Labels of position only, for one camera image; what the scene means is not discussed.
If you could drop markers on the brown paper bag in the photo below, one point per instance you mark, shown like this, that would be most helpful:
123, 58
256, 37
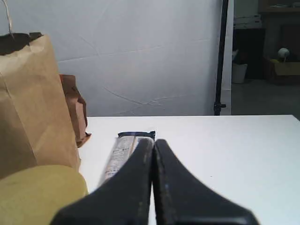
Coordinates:
35, 125

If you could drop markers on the white backdrop sheet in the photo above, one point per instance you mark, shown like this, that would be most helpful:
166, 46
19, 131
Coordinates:
130, 57

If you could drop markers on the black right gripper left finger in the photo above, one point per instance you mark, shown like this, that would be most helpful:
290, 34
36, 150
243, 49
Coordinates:
124, 199

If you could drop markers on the small brown snack packet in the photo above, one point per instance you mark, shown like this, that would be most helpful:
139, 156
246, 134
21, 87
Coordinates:
77, 109

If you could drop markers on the white bucket in background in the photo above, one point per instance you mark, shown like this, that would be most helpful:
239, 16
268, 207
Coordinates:
238, 73

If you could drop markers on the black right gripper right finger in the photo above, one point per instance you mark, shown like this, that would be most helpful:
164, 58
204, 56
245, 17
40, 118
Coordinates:
181, 199

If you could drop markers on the spaghetti pasta package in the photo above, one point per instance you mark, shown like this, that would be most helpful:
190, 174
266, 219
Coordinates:
124, 146

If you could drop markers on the cardboard box in background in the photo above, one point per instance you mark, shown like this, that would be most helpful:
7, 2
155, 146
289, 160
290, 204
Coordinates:
285, 72

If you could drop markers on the almond jar with yellow lid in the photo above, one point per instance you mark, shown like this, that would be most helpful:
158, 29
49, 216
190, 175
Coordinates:
33, 196

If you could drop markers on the black light stand pole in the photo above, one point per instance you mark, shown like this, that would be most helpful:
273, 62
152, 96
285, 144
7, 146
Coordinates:
218, 106

